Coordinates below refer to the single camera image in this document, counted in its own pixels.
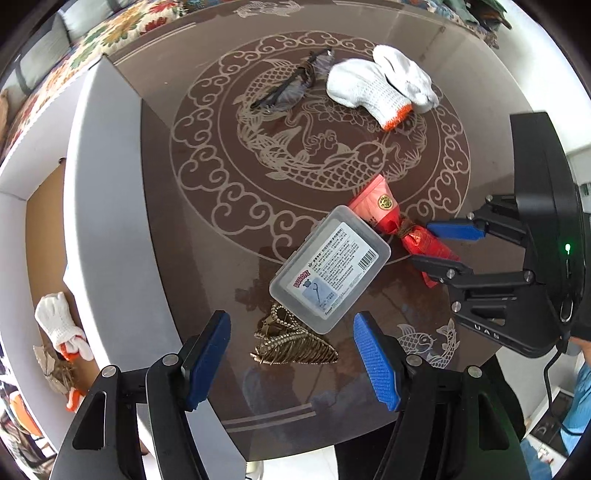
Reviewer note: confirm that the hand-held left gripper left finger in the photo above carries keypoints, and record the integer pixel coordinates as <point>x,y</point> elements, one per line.
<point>207,360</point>

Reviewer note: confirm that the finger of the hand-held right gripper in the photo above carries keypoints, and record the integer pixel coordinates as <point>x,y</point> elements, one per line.
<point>438,268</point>
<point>455,229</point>

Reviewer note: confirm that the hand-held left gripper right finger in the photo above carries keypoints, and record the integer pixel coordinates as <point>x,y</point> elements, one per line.
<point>376,364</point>

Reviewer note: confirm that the brown leaf-shaped hair clip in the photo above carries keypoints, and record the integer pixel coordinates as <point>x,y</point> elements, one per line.
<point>295,353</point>

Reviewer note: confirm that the red tube package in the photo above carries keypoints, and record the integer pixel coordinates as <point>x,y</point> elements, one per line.
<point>374,203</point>

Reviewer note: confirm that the clear plastic case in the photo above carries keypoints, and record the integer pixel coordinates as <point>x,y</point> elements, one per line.
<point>328,272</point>

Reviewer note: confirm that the white knit glove orange cuff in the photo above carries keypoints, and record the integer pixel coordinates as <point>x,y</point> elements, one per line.
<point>74,400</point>
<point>411,78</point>
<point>55,314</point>
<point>355,85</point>

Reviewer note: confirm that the gold bow hair clip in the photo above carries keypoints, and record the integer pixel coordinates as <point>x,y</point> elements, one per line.
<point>55,374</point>

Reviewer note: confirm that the white cardboard box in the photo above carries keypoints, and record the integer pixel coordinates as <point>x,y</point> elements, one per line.
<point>115,207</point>

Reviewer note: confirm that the dark frame glasses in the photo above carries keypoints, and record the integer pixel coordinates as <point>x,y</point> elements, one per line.
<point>323,62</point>

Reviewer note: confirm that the orange object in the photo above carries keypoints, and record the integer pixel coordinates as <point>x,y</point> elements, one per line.
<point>25,415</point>

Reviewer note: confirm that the blue denim clothing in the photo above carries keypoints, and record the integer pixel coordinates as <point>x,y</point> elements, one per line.
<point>579,406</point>

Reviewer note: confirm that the grey two-tone pillow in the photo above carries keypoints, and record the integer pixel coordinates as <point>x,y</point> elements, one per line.
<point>41,64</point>
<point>92,14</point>

